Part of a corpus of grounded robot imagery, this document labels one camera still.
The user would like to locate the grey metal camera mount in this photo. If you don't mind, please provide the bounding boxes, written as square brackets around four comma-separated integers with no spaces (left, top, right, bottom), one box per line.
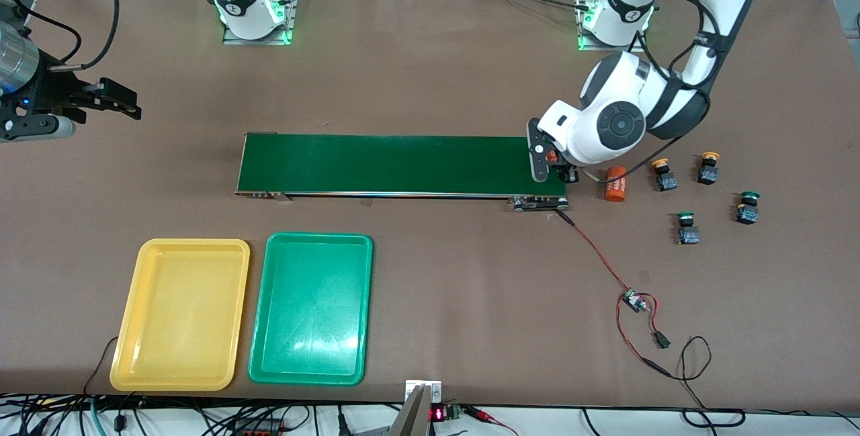
[388,380,444,436]

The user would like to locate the red clip lead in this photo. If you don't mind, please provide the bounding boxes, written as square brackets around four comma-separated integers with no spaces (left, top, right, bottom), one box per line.
[469,406,519,436]

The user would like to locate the orange power strip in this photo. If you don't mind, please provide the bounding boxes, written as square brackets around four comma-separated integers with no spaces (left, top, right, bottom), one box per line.
[232,419,286,436]

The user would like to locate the small speed controller board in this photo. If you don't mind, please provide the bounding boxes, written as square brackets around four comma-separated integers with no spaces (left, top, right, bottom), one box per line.
[619,290,651,314]

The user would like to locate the black looped wire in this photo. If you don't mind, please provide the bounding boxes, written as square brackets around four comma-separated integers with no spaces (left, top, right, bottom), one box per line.
[645,335,746,429]

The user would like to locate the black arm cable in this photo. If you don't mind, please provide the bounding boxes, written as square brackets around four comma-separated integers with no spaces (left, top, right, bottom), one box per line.
[578,0,730,185]
[10,0,123,71]

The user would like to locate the yellow plastic tray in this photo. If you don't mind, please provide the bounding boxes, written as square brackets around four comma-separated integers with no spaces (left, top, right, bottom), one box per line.
[110,238,251,393]

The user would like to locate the red black conveyor wire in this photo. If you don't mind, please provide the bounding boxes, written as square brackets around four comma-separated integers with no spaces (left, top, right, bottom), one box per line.
[556,210,673,378]

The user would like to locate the green push button switch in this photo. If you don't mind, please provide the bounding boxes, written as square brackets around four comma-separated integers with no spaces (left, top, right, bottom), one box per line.
[677,212,700,245]
[736,191,761,225]

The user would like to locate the green plastic tray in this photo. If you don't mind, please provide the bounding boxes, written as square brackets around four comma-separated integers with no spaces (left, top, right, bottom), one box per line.
[248,231,374,387]

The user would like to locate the green conveyor belt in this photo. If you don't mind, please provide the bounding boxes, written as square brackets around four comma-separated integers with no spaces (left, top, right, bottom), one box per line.
[235,132,570,214]

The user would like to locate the yellow push button switch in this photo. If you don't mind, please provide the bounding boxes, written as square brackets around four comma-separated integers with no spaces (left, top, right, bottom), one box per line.
[697,151,720,185]
[650,158,678,192]

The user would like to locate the thin black table cable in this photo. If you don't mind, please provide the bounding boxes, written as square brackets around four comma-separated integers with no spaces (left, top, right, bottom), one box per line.
[83,335,120,398]

